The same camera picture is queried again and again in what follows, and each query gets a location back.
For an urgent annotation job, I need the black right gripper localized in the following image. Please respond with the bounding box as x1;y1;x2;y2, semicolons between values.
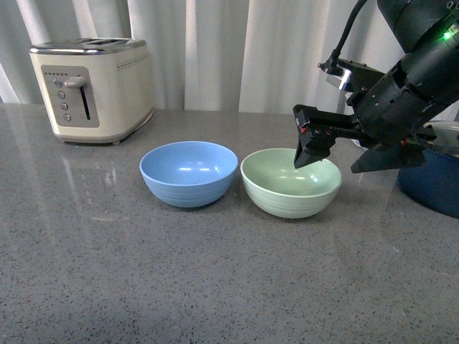
293;53;458;173

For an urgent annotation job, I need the black right camera cable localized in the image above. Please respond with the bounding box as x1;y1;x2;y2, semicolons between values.
329;0;369;62

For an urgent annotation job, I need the green bowl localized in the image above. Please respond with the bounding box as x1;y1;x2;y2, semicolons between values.
240;148;342;219

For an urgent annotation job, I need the blue bowl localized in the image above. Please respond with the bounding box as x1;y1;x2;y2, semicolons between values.
139;141;238;208

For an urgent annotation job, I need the blue saucepan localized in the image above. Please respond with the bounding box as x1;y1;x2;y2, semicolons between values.
397;150;458;219

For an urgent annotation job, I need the cream toaster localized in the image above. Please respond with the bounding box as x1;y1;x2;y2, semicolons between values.
29;38;154;144

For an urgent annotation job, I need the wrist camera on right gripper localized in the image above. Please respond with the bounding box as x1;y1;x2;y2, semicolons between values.
317;59;384;92

